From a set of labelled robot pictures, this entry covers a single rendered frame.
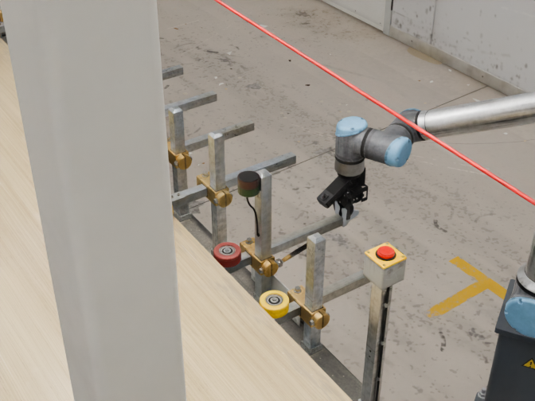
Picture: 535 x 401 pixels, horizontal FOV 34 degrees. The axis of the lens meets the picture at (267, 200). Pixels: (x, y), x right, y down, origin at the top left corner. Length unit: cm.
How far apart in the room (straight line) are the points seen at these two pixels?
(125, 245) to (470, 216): 391
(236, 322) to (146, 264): 189
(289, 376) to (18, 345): 69
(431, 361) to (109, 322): 312
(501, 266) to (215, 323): 198
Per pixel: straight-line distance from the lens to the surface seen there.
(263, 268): 252
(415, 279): 385
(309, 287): 233
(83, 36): 34
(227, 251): 250
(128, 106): 36
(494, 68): 538
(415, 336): 358
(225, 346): 222
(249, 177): 234
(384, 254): 199
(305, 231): 265
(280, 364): 218
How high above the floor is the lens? 248
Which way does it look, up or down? 36 degrees down
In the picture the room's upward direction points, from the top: straight up
